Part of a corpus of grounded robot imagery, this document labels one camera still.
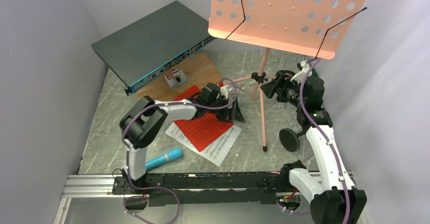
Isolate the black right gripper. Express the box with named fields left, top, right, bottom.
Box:
left=260, top=73, right=306, bottom=108

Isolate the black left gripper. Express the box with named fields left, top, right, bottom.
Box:
left=206, top=97, right=245, bottom=123

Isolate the red sheet music booklet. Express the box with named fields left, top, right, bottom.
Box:
left=173, top=85, right=234, bottom=153

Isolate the black round disc stand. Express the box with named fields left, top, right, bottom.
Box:
left=278, top=128, right=305, bottom=153

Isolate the white sheet music paper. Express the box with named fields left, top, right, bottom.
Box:
left=165, top=123, right=242, bottom=167

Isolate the pink music stand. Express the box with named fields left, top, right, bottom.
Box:
left=207, top=0, right=378, bottom=153

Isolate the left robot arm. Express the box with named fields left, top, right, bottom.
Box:
left=120, top=83, right=245, bottom=194

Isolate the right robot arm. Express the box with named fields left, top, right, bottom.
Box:
left=261, top=70, right=367, bottom=223

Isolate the wooden board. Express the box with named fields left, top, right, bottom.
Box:
left=136, top=53, right=222, bottom=101

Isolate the blue cylindrical tube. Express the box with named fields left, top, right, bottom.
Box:
left=146, top=147, right=183, bottom=171

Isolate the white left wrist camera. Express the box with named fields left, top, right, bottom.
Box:
left=219, top=82, right=237, bottom=99

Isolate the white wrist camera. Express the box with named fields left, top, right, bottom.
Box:
left=290, top=58, right=320, bottom=83
left=219, top=82, right=237, bottom=99

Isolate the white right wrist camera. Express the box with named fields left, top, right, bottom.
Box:
left=290, top=58, right=320, bottom=83

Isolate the small metal bracket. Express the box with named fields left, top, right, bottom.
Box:
left=164, top=69, right=189, bottom=90

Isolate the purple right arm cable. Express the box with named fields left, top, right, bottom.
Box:
left=277, top=58, right=352, bottom=224

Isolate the dark grey network switch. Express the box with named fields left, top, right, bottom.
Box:
left=91, top=1, right=215, bottom=95

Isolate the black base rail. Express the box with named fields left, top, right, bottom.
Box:
left=112, top=171, right=295, bottom=207

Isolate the aluminium frame rail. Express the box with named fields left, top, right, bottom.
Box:
left=53, top=174, right=114, bottom=223

